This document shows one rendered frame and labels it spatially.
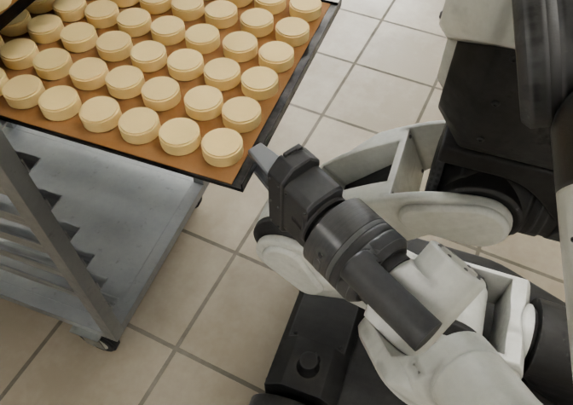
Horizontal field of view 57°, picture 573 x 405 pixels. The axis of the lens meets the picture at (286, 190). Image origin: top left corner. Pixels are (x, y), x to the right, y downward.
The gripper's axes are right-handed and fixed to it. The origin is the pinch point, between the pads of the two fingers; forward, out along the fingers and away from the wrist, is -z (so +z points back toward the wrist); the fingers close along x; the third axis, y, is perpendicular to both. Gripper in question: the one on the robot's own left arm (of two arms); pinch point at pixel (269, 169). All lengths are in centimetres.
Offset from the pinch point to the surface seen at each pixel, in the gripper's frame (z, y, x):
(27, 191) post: -26.9, 23.3, -12.3
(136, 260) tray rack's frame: -40, 11, -63
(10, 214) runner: -37, 27, -26
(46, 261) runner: -40, 27, -46
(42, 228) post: -26.2, 24.3, -20.0
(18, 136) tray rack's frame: -97, 17, -64
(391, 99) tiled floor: -49, -91, -78
